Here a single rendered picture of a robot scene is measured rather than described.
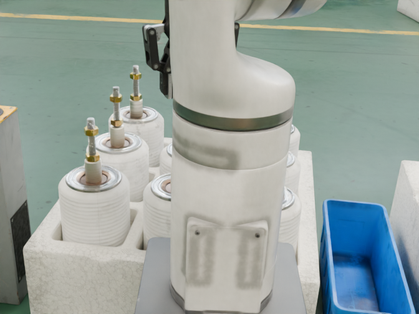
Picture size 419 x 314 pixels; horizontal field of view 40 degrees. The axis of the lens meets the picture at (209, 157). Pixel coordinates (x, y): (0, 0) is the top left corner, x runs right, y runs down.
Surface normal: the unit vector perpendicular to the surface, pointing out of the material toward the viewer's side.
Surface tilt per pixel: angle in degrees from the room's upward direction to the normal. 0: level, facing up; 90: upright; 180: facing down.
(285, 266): 0
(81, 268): 90
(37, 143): 0
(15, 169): 90
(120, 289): 90
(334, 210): 88
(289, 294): 0
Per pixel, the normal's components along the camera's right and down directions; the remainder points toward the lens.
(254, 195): 0.40, 0.42
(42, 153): 0.04, -0.90
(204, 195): -0.44, 0.37
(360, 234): -0.13, 0.40
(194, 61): -0.80, 0.24
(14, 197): 0.99, 0.10
